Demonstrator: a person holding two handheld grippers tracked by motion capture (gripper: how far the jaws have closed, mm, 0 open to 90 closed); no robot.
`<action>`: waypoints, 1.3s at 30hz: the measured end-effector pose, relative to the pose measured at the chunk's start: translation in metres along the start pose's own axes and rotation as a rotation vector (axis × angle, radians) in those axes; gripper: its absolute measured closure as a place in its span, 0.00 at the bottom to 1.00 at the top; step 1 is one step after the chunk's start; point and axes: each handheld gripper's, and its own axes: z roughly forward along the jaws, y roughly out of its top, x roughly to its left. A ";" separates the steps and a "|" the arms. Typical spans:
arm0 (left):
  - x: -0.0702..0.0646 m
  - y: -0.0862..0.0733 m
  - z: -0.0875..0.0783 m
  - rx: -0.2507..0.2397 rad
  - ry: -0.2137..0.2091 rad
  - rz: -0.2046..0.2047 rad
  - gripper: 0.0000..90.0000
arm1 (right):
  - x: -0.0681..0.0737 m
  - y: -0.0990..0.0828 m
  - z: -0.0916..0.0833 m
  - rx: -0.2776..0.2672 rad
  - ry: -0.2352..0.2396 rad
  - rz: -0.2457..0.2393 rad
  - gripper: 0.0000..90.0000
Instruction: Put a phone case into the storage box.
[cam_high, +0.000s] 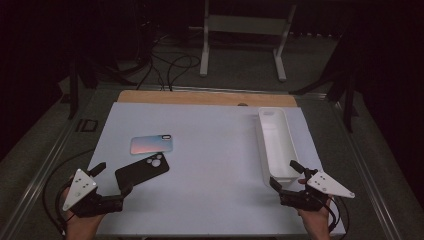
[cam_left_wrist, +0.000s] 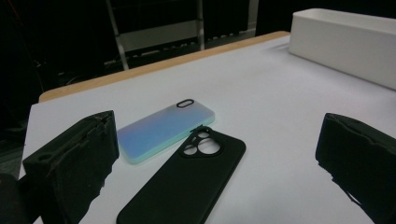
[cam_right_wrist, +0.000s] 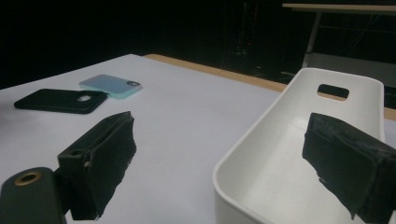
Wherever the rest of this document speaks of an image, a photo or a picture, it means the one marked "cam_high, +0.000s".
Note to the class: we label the white table mat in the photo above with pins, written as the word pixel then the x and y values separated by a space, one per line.
pixel 213 193

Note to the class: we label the black stand leg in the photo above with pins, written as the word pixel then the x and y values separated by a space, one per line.
pixel 74 90

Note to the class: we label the black phone case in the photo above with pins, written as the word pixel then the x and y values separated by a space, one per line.
pixel 143 171

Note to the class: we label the metal floor rail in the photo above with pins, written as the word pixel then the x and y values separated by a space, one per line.
pixel 370 180
pixel 36 180

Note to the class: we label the iridescent phone case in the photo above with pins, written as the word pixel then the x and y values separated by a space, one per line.
pixel 151 144

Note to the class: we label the white metal stand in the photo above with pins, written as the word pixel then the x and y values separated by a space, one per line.
pixel 245 25

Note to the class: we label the person's right hand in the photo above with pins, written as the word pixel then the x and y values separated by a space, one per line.
pixel 316 223

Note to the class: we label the white plastic bin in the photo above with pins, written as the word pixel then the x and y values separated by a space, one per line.
pixel 278 146

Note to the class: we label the person's left hand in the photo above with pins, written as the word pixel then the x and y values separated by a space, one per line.
pixel 83 226

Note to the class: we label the black tripod stand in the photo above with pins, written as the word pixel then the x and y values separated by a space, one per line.
pixel 346 96

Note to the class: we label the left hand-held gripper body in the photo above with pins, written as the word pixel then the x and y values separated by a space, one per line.
pixel 80 188

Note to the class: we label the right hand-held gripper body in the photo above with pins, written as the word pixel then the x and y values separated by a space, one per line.
pixel 325 186

